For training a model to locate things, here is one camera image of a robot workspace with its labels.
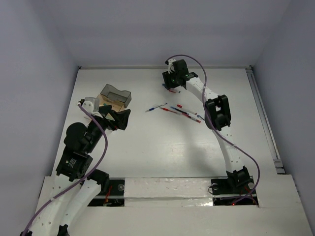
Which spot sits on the blue gel pen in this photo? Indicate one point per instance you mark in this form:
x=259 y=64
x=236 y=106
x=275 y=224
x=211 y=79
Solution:
x=180 y=111

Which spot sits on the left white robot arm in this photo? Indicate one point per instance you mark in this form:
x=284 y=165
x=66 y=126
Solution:
x=78 y=179

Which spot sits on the long red pen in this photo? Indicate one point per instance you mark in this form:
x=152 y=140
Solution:
x=192 y=118

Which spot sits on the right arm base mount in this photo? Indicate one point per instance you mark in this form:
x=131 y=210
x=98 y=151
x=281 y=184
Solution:
x=237 y=189

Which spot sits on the aluminium side rail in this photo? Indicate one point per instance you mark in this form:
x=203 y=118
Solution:
x=265 y=123

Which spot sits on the blue capped white pen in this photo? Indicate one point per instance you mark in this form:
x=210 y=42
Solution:
x=173 y=90

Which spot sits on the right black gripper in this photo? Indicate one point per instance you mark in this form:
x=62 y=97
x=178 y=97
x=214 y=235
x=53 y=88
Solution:
x=168 y=83

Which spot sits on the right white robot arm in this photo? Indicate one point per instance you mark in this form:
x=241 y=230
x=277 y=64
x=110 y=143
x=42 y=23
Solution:
x=217 y=118

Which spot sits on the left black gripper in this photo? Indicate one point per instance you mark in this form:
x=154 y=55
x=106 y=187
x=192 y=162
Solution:
x=121 y=117

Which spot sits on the blue ballpoint pen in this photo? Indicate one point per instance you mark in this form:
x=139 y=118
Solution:
x=156 y=106

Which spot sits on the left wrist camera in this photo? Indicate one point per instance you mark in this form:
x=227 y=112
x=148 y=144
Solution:
x=91 y=105

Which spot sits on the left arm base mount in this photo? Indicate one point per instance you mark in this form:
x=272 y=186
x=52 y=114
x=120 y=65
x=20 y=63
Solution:
x=112 y=197

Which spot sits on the red gel pen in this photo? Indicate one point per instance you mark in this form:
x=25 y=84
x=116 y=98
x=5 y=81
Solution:
x=168 y=110

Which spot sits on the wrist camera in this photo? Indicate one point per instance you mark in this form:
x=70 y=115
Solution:
x=170 y=64
x=91 y=105

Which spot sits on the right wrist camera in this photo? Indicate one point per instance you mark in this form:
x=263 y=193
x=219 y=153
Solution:
x=170 y=64

